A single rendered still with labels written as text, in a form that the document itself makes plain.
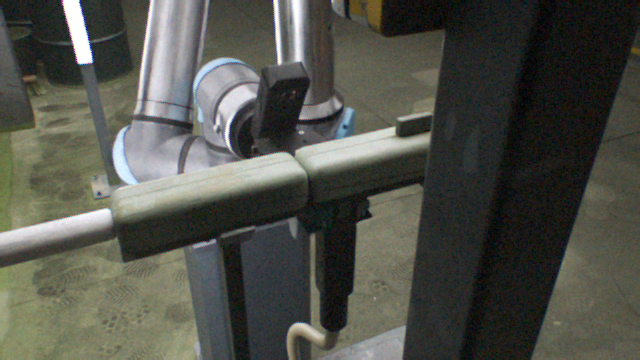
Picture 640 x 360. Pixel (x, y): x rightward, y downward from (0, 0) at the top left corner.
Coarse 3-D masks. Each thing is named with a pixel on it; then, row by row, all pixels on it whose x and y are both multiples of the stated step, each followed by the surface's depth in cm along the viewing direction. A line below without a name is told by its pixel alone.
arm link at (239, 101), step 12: (252, 84) 66; (228, 96) 65; (240, 96) 64; (252, 96) 63; (228, 108) 64; (240, 108) 62; (252, 108) 63; (216, 120) 66; (228, 120) 63; (216, 132) 65; (228, 132) 63; (228, 144) 64; (240, 156) 66
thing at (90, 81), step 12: (84, 72) 220; (84, 84) 223; (96, 84) 224; (96, 96) 227; (96, 108) 229; (96, 120) 232; (96, 132) 234; (108, 144) 239; (108, 156) 242; (108, 168) 245
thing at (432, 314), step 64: (448, 0) 25; (512, 0) 21; (576, 0) 20; (448, 64) 25; (512, 64) 22; (576, 64) 22; (448, 128) 27; (512, 128) 23; (576, 128) 24; (448, 192) 28; (512, 192) 24; (576, 192) 27; (448, 256) 29; (512, 256) 27; (448, 320) 31; (512, 320) 30
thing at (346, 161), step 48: (336, 144) 47; (384, 144) 47; (144, 192) 41; (192, 192) 41; (240, 192) 42; (288, 192) 43; (336, 192) 46; (384, 192) 48; (0, 240) 37; (48, 240) 38; (96, 240) 40; (144, 240) 40; (192, 240) 42; (336, 240) 50; (336, 288) 53
